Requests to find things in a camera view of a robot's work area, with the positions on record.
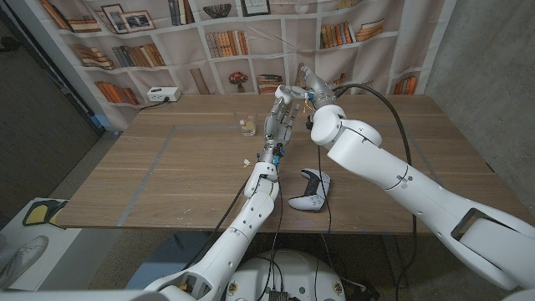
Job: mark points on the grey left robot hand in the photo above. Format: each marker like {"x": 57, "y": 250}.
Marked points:
{"x": 278, "y": 123}

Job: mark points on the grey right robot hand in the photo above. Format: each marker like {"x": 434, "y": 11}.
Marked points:
{"x": 319, "y": 92}

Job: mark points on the white airpods case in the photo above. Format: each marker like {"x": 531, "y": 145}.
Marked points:
{"x": 282, "y": 92}

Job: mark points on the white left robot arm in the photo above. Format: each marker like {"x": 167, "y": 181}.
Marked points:
{"x": 238, "y": 230}

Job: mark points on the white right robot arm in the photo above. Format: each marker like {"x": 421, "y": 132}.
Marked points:
{"x": 418, "y": 184}

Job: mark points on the clear glass cup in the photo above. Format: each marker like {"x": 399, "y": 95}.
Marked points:
{"x": 246, "y": 121}

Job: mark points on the yellow ball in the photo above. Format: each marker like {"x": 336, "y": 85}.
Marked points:
{"x": 250, "y": 125}

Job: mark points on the printed bookshelf backdrop cloth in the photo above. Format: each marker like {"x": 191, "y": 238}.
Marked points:
{"x": 251, "y": 50}

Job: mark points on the white game controller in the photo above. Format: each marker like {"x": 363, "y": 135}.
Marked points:
{"x": 315, "y": 196}

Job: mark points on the white power strip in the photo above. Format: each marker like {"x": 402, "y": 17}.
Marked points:
{"x": 163, "y": 94}

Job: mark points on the grey tape outline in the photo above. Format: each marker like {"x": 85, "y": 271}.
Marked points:
{"x": 146, "y": 175}

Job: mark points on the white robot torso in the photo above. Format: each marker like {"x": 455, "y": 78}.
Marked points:
{"x": 292, "y": 271}

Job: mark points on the blue floor pad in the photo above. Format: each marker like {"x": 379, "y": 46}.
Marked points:
{"x": 179, "y": 255}

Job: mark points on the white sheet with yellow shape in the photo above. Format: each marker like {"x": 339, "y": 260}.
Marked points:
{"x": 39, "y": 213}

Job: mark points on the white shoe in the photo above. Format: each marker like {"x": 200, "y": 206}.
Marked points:
{"x": 25, "y": 255}

